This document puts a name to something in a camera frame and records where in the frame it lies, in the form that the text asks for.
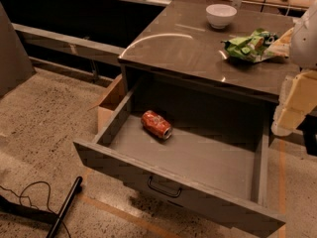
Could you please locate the black drawer handle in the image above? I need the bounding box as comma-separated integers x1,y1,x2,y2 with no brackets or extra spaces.
147,177,182,198

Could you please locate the black cable on floor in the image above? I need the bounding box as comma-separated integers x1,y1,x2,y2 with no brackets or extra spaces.
0,180,72,238

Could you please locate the grey open drawer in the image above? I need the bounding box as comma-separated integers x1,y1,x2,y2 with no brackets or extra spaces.
74,81,285,238

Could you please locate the green chip bag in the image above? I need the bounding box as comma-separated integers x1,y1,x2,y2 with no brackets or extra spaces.
224,28,293,63

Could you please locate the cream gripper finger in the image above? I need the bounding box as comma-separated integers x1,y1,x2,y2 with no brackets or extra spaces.
271,69,317,137

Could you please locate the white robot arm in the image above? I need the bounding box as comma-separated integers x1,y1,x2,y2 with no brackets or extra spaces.
271,2,317,136

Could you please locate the grey slanted panel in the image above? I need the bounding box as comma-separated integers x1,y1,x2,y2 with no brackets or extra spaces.
0,3,36,97

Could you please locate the grey cabinet with counter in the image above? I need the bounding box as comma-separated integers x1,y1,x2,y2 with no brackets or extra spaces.
119,1,299,107

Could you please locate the black pole on floor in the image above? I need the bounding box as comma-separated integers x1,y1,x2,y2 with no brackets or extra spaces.
46,177,82,238

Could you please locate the red coke can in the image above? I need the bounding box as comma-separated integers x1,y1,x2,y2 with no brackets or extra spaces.
141,110,172,140

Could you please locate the grey horizontal rail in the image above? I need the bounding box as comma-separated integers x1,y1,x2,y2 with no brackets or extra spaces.
13,24,124,66

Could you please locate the white ceramic bowl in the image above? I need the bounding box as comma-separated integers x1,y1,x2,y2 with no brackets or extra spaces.
206,4,237,29

